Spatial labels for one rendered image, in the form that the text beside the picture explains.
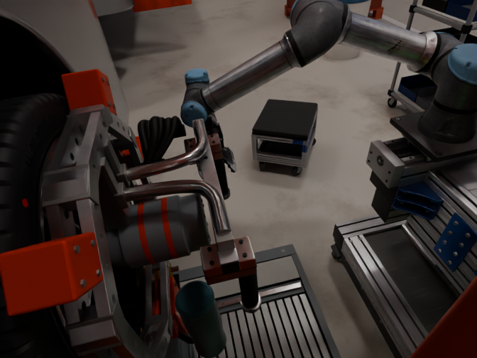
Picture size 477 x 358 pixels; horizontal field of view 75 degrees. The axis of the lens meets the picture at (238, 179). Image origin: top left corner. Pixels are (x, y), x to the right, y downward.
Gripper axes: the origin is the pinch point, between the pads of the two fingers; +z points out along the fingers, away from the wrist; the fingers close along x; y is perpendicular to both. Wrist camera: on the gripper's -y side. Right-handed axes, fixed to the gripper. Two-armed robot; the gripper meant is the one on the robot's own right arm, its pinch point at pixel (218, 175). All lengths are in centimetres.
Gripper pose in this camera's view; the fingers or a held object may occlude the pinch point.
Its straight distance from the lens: 85.9
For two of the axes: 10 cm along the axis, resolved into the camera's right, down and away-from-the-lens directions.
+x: 9.7, -2.1, 1.0
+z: 2.1, 6.4, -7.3
